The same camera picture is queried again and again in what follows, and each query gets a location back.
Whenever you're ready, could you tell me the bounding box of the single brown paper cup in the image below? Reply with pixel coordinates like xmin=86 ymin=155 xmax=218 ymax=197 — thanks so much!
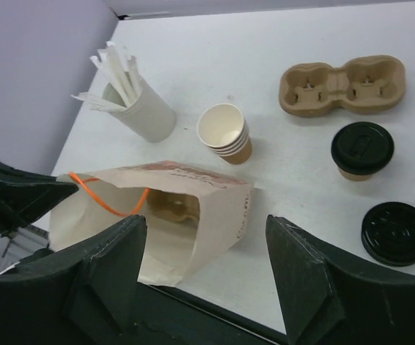
xmin=338 ymin=167 xmax=373 ymax=182

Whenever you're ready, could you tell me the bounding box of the stack of brown paper cups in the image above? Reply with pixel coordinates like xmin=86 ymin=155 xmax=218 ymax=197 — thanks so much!
xmin=197 ymin=103 xmax=253 ymax=165

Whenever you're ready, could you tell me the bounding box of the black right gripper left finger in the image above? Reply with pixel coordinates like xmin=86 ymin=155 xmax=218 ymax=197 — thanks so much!
xmin=0 ymin=216 xmax=147 ymax=344

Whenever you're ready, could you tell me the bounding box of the stack of black lids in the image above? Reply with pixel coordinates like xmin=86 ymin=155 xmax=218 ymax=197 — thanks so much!
xmin=361 ymin=201 xmax=415 ymax=267

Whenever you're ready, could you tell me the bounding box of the white straw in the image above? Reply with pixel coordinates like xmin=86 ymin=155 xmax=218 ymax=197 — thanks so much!
xmin=127 ymin=55 xmax=142 ymax=98
xmin=70 ymin=92 xmax=126 ymax=111
xmin=90 ymin=47 xmax=136 ymax=107
xmin=106 ymin=41 xmax=136 ymax=106

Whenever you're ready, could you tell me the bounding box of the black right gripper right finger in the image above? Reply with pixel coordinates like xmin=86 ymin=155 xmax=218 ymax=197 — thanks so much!
xmin=266 ymin=215 xmax=415 ymax=344

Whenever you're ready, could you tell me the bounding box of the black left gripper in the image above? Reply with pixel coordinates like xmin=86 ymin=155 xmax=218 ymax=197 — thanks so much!
xmin=0 ymin=162 xmax=78 ymax=237

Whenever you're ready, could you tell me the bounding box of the brown cardboard cup carrier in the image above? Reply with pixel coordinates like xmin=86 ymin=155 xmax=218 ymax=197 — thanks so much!
xmin=146 ymin=190 xmax=200 ymax=224
xmin=279 ymin=55 xmax=406 ymax=118

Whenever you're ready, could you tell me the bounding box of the black plastic cup lid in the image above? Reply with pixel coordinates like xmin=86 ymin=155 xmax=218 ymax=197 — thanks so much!
xmin=331 ymin=121 xmax=395 ymax=174

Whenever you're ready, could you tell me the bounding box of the printed paper takeout bag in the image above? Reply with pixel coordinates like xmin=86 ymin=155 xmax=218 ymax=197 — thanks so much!
xmin=49 ymin=161 xmax=253 ymax=286

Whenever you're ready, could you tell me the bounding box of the white cylindrical straw holder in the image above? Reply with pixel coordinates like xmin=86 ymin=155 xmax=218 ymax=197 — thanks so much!
xmin=109 ymin=77 xmax=177 ymax=143

